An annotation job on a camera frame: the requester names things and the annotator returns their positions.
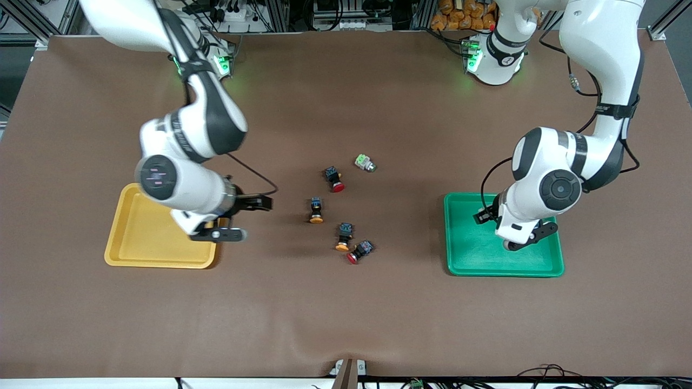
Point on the white power strip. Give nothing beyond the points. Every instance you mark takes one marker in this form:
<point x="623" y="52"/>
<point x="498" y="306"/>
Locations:
<point x="232" y="13"/>

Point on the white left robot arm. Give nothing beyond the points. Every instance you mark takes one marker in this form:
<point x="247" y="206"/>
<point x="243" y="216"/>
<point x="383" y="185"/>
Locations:
<point x="600" y="43"/>

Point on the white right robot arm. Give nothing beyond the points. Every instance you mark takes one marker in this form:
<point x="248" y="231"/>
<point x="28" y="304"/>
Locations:
<point x="216" y="119"/>

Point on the pile of orange objects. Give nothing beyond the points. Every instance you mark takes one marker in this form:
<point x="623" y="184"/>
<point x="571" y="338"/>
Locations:
<point x="459" y="16"/>

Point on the green square push button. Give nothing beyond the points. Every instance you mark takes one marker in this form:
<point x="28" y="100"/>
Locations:
<point x="365" y="162"/>

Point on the aluminium frame post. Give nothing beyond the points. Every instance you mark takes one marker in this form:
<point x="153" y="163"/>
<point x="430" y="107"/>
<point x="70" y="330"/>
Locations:
<point x="280" y="13"/>
<point x="421" y="13"/>

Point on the red mushroom push button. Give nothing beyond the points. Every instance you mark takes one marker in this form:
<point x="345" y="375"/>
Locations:
<point x="360" y="252"/>
<point x="335" y="178"/>

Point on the small green connector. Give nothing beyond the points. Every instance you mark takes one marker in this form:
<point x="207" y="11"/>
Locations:
<point x="416" y="384"/>

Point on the yellow mushroom push button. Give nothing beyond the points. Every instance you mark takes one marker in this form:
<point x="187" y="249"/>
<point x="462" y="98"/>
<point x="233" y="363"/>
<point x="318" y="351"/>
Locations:
<point x="344" y="236"/>
<point x="316" y="212"/>

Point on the green plastic tray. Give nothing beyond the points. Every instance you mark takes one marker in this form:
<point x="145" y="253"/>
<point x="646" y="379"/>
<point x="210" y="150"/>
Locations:
<point x="470" y="254"/>

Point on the metal table clamp bracket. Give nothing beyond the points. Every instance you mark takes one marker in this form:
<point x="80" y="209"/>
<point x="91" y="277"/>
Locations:
<point x="348" y="373"/>

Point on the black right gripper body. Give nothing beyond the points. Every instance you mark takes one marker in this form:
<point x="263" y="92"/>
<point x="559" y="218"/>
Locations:
<point x="247" y="202"/>

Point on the grey electronics box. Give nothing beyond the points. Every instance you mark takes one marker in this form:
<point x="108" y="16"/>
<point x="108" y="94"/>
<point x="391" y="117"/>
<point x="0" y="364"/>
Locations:
<point x="346" y="24"/>

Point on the aluminium frame profile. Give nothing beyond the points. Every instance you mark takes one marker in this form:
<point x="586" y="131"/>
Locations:
<point x="657" y="33"/>
<point x="42" y="43"/>

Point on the yellow plastic tray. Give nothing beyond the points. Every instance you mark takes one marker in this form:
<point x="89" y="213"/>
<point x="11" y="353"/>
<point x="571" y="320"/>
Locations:
<point x="140" y="243"/>

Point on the brown table cover mat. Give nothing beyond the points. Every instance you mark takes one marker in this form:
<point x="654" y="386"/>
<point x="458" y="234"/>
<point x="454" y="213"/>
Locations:
<point x="346" y="302"/>

